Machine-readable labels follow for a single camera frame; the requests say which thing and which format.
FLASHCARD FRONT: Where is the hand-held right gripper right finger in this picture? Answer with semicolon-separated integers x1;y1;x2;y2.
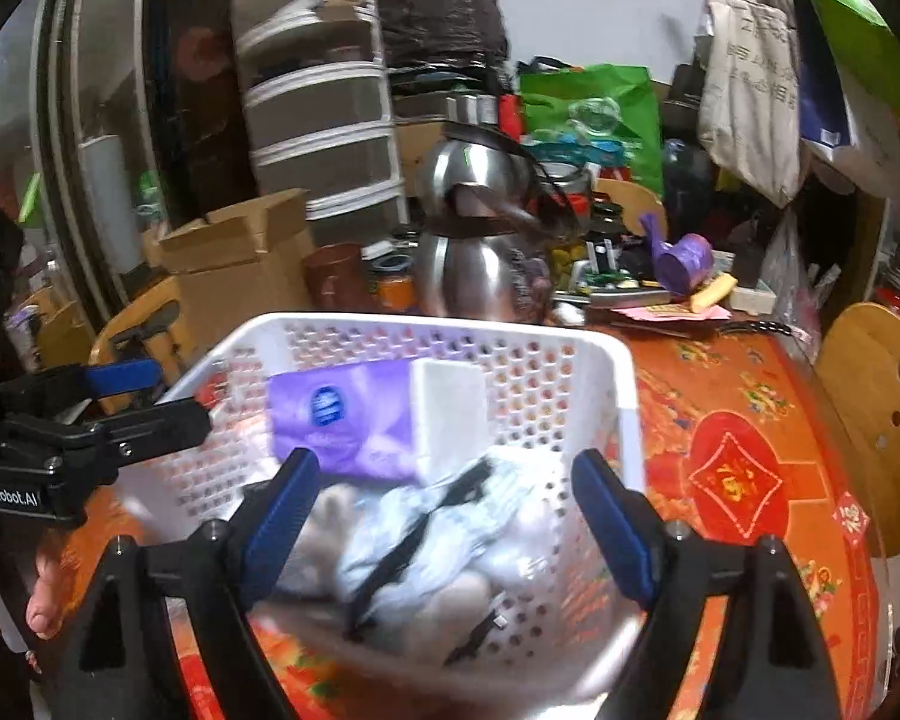
570;448;845;720

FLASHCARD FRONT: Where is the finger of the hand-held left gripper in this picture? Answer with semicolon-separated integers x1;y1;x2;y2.
0;358;164;421
0;397;212;490

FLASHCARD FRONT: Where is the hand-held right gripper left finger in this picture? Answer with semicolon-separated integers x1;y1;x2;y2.
56;446;323;720

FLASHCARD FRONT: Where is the white fuzzy plush toy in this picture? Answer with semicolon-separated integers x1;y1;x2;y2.
276;486;365;602

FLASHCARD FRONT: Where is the purple tissue pack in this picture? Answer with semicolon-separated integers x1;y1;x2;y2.
266;360;421;482

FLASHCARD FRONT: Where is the white face mask packet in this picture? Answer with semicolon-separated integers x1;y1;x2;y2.
337;457;545;616

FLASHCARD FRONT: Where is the white perforated plastic basket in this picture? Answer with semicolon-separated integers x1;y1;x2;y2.
94;313;650;720

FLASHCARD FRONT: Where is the person's left hand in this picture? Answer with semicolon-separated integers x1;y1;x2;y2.
28;529;70;638

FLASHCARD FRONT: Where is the wooden chair with black stand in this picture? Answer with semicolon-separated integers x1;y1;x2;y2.
90;276;220;400

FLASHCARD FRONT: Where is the large cardboard box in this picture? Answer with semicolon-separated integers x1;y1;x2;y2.
141;187;317;352

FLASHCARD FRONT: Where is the brown mug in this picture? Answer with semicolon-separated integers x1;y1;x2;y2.
302;242;368;311

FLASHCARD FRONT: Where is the orange jar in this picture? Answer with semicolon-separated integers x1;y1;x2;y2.
371;255;416;314

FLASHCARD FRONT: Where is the stainless steel kettle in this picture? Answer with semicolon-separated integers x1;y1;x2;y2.
412;124;582;325

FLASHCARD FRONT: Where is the glass jar with dark lid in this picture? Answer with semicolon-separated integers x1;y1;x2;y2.
585;199;625;250

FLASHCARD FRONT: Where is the plastic drawer tower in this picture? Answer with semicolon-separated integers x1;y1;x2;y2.
231;0;410;232

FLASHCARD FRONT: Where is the green shopping bag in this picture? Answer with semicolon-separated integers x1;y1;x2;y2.
519;64;665;197

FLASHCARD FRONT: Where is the white and blue hanging bag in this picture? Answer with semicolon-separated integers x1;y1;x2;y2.
793;0;900;200

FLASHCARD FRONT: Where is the beige tote bag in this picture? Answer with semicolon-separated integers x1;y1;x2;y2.
696;0;808;208

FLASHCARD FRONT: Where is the black plastic bag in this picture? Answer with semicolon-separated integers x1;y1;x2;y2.
375;0;512;91

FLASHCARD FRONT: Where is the bright green hanging bag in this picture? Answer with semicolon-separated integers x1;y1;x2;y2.
776;0;900;115

